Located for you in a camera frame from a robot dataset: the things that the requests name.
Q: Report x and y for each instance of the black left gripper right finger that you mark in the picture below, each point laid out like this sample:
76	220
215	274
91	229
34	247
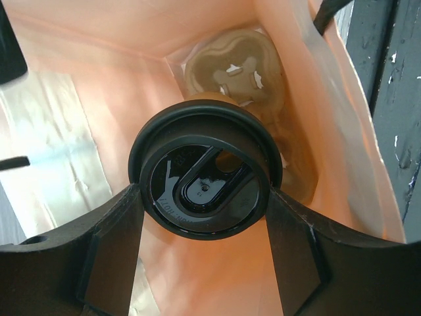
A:
325	268

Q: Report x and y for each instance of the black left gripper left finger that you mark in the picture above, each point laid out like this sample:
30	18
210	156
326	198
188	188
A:
84	267

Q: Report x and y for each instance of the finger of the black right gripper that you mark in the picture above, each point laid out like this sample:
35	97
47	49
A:
12	62

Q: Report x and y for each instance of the black plastic cup lid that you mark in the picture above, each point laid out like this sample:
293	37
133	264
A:
205	169

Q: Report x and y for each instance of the brown paper cup innermost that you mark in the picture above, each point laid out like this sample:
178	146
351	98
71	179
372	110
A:
212	96

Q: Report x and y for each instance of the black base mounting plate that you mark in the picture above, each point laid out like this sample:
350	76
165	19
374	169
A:
384	44

